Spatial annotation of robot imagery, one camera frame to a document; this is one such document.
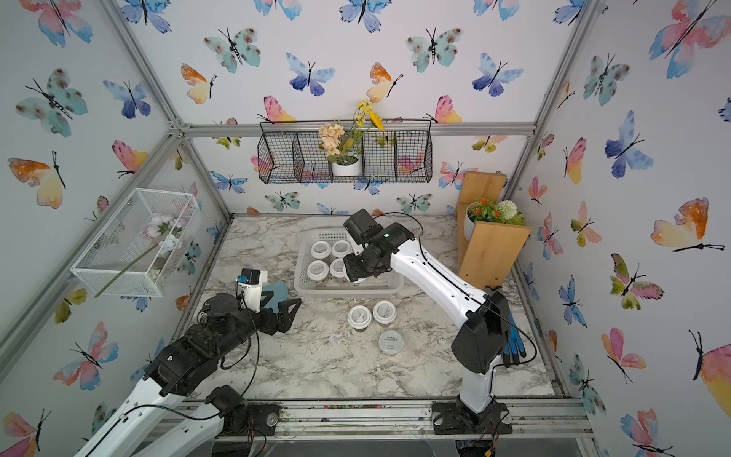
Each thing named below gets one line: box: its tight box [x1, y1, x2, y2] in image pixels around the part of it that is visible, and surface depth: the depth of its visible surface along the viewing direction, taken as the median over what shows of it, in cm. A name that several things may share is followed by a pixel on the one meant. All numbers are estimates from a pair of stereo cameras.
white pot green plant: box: [464, 197, 527, 242], surface depth 93 cm
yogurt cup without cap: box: [377, 329, 405, 357], surface depth 84 cm
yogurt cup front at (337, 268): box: [329, 258, 350, 281], surface depth 97 cm
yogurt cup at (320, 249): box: [310, 239, 332, 259], surface depth 101 cm
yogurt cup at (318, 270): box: [306, 259, 330, 281], surface depth 97 cm
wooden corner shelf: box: [456, 171, 533, 291], surface depth 88 cm
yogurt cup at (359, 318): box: [346, 304, 373, 334], surface depth 86 cm
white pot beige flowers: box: [318, 99, 385, 177], surface depth 87 cm
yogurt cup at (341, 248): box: [331, 239, 353, 259], surface depth 101 cm
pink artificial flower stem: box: [94, 214, 186, 299], surface depth 75 cm
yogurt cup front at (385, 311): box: [373, 299, 397, 325], surface depth 88 cm
